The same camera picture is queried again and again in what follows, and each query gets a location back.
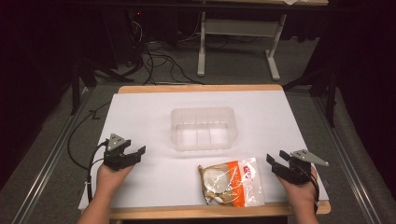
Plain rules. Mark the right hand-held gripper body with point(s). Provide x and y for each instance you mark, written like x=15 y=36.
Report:
x=297 y=169

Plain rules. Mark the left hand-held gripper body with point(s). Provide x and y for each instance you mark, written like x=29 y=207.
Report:
x=115 y=157

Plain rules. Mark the person's left hand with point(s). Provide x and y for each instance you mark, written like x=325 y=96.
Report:
x=109 y=180

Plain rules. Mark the person's right hand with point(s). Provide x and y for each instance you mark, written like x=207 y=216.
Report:
x=300 y=194

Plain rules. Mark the white table board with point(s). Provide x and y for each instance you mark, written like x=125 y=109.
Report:
x=149 y=124

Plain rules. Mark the clear orange snack bag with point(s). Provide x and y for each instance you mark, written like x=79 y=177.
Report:
x=232 y=182

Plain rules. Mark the clear plastic container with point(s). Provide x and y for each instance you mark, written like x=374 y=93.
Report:
x=203 y=129

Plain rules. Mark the black metal stand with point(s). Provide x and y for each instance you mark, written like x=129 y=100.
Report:
x=77 y=84
x=330 y=93

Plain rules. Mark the metal floor rail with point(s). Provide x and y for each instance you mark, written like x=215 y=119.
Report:
x=345 y=155
x=46 y=165

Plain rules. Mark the white metal desk frame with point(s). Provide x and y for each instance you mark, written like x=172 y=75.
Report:
x=239 y=28

